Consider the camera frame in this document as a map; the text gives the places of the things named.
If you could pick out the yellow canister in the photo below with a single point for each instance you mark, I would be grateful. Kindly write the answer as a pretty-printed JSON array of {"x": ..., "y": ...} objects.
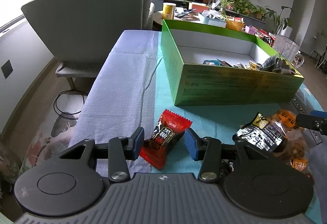
[{"x": 168, "y": 11}]

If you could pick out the grey armchair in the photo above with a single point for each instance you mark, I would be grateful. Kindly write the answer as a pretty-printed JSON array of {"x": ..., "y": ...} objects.
[{"x": 81, "y": 33}]

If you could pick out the glass mug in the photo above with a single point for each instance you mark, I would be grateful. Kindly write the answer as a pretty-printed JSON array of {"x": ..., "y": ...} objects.
[{"x": 288, "y": 49}]

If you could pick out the spider plant pot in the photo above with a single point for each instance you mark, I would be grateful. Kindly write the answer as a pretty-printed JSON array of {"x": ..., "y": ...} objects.
[{"x": 223, "y": 5}]

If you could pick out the black wall socket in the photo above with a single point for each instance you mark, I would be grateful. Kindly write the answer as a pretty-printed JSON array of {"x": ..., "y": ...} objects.
[{"x": 7, "y": 69}]

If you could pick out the clear bag orange nuts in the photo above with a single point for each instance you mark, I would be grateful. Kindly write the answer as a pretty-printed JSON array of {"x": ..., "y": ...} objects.
[{"x": 293, "y": 149}]

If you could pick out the green cardboard box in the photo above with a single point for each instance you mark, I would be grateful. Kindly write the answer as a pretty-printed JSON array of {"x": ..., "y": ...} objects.
[{"x": 185, "y": 45}]

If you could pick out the red snack packet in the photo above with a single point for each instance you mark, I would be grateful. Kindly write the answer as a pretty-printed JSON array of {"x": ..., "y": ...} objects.
[{"x": 168, "y": 131}]

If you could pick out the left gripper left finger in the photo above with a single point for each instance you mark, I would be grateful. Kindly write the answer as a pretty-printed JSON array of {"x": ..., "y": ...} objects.
[{"x": 121, "y": 149}]

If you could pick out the wicker basket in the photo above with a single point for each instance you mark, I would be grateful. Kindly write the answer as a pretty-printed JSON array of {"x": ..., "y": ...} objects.
[{"x": 234, "y": 25}]

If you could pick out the blue plastic tray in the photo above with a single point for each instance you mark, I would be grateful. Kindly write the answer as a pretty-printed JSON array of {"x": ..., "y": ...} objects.
[{"x": 206, "y": 19}]

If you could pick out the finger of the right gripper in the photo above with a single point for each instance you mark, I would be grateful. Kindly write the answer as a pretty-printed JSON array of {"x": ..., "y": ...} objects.
[{"x": 316, "y": 120}]

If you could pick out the white round coffee table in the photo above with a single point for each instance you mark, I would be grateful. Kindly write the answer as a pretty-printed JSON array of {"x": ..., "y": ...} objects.
[{"x": 158, "y": 20}]

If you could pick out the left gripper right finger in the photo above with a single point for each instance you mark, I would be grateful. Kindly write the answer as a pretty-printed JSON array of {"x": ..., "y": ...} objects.
[{"x": 206, "y": 149}]

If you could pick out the black yellow snack packet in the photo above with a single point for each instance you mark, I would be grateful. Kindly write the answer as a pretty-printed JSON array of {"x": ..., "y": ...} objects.
[{"x": 268, "y": 134}]

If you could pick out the red blue candy packet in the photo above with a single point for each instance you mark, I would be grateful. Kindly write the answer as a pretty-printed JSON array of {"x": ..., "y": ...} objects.
[{"x": 217, "y": 62}]

